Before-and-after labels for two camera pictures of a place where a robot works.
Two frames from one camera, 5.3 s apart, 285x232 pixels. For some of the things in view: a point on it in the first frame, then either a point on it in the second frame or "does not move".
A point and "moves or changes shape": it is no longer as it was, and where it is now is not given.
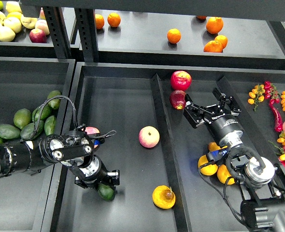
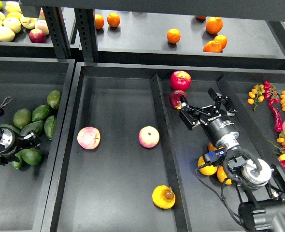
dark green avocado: x=106 y=192 moves or changes shape
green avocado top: x=55 y=103 does not move
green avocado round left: x=21 y=117 does not move
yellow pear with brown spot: x=163 y=197 does not move
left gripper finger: x=114 y=175 -> x=31 y=136
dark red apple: x=178 y=99 does not move
